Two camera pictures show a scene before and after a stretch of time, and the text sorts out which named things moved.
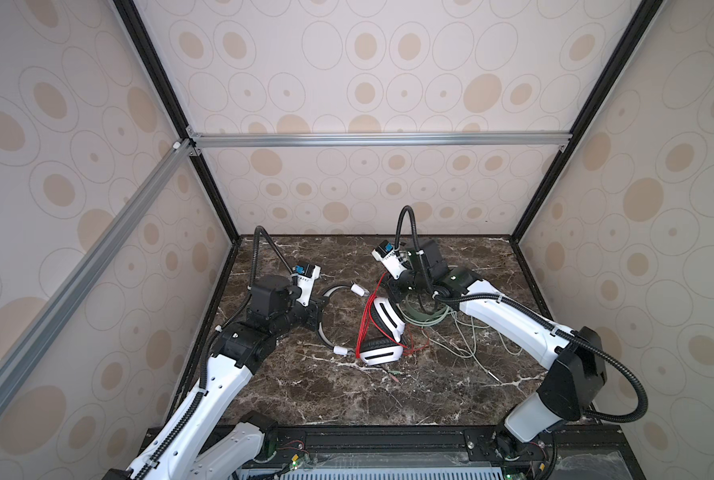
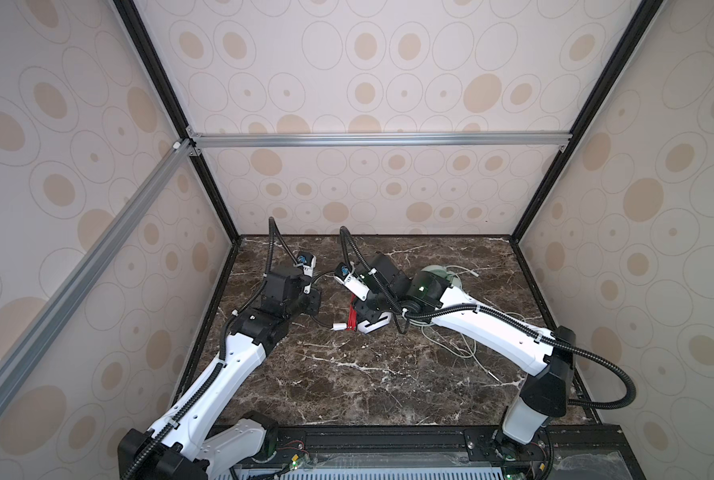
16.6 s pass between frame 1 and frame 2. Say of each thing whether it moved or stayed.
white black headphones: moved
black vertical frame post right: stayed
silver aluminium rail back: stayed
